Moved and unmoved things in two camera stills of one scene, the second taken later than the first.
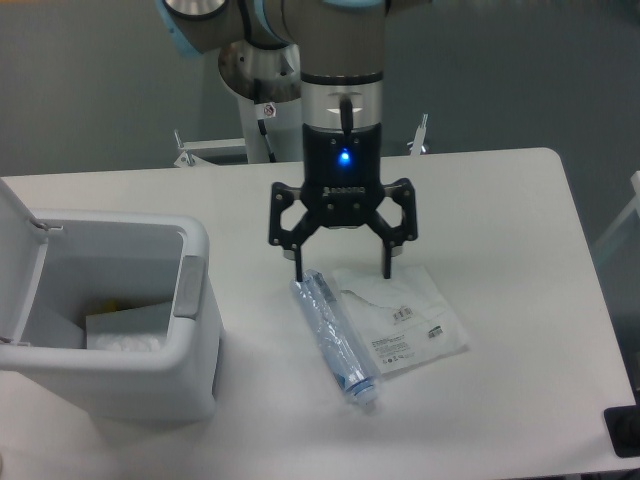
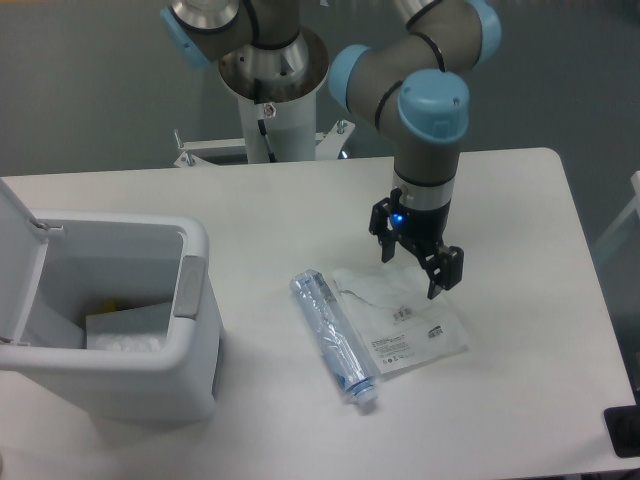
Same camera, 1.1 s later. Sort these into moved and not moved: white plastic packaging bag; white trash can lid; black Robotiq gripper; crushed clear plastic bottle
Moved: black Robotiq gripper
Not moved: crushed clear plastic bottle; white trash can lid; white plastic packaging bag
